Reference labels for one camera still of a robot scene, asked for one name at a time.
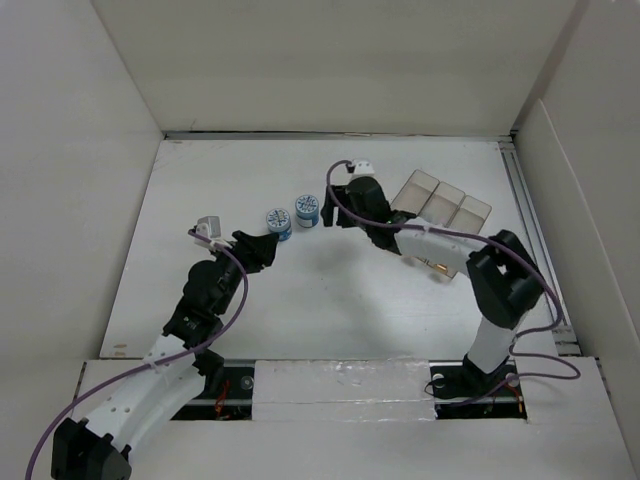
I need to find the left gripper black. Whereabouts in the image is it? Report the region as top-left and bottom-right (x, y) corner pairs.
(208, 231), (276, 315)

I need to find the blue jar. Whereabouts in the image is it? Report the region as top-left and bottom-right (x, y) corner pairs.
(294, 194), (320, 228)
(266, 208), (292, 242)

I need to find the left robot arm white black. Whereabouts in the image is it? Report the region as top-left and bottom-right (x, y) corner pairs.
(51, 230), (279, 479)

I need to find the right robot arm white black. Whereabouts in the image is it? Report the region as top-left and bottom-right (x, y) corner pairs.
(321, 176), (543, 394)

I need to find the clear three-compartment organizer tray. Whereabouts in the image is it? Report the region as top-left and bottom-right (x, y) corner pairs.
(389, 169), (493, 281)

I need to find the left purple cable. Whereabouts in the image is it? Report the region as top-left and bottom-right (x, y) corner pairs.
(24, 229), (250, 476)

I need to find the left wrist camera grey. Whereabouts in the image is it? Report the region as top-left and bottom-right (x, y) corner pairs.
(195, 215), (221, 239)

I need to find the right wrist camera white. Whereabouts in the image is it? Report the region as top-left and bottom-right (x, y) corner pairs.
(346, 158), (375, 179)

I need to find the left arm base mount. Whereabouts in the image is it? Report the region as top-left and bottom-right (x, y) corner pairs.
(172, 353), (255, 421)

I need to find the aluminium rail back edge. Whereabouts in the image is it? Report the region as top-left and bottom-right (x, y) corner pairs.
(164, 130), (513, 142)

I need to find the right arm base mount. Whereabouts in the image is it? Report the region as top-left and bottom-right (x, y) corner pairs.
(424, 360), (527, 420)

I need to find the aluminium rail right side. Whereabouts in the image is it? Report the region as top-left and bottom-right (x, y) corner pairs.
(498, 137), (583, 357)

